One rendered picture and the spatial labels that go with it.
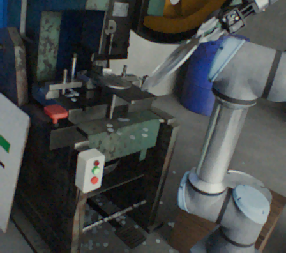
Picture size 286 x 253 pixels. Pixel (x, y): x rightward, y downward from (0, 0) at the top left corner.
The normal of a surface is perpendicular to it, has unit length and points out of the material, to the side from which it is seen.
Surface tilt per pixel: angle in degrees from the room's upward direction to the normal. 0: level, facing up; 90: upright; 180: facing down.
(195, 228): 90
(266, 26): 90
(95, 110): 90
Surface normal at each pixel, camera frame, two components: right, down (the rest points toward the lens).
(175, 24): -0.70, 0.14
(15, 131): -0.61, -0.03
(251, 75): -0.43, 0.30
